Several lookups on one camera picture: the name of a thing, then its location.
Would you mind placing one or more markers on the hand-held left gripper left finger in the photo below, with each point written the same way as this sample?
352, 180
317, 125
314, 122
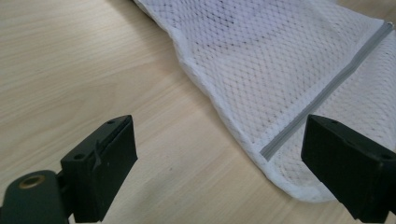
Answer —
99, 168

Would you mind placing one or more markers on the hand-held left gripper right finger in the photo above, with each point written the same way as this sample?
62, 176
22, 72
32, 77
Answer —
348, 161

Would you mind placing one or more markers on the white mesh laundry bag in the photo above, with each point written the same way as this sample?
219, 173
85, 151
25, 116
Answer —
280, 77

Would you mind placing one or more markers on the white garment inside bag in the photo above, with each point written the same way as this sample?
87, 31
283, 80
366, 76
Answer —
218, 21

